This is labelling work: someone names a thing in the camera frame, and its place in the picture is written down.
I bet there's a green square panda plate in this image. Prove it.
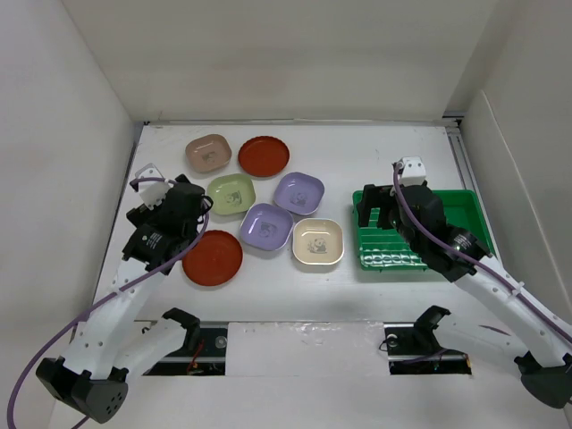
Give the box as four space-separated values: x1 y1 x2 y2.
206 173 256 215

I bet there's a red round plate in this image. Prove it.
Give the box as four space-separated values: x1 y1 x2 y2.
238 136 290 178
182 230 243 287

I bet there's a pink square panda plate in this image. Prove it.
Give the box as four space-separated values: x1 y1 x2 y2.
185 134 232 173

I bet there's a cream square panda plate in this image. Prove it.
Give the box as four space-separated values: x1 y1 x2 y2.
291 218 345 273

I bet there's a purple square plate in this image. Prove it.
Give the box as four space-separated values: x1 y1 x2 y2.
240 203 294 251
273 172 325 215

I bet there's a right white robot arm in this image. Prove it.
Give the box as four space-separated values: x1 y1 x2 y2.
355 182 571 409

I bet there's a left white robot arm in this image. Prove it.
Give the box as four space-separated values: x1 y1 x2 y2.
36 172 213 424

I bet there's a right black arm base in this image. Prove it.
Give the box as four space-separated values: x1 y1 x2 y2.
378 323 472 375

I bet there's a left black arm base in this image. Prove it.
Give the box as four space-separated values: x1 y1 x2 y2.
145 324 228 376

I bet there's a green plastic bin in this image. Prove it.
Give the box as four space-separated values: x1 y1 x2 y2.
352 189 494 272

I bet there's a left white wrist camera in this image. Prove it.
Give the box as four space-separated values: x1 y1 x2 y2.
130 163 171 210

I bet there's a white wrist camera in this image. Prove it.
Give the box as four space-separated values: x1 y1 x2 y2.
130 163 171 210
393 156 426 187

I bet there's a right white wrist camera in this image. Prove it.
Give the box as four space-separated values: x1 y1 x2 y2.
393 156 426 187

